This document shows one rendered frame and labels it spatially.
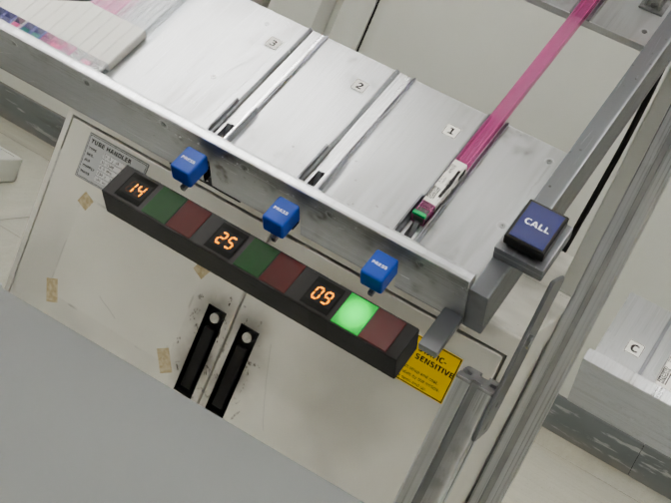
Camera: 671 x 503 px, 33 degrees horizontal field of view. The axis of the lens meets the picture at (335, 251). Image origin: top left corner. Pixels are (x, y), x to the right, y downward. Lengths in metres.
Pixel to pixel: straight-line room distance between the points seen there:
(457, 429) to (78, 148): 0.75
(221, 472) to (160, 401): 0.09
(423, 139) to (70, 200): 0.63
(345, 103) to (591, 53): 1.88
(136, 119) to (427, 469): 0.45
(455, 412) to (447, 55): 2.11
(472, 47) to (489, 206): 2.00
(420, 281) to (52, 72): 0.45
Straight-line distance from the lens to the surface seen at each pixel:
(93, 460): 0.74
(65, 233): 1.61
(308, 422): 1.46
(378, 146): 1.12
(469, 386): 1.06
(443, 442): 1.08
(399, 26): 3.14
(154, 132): 1.16
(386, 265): 1.02
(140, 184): 1.12
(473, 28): 3.07
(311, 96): 1.17
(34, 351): 0.85
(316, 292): 1.03
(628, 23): 1.28
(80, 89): 1.21
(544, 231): 1.02
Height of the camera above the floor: 0.96
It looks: 15 degrees down
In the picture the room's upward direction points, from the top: 24 degrees clockwise
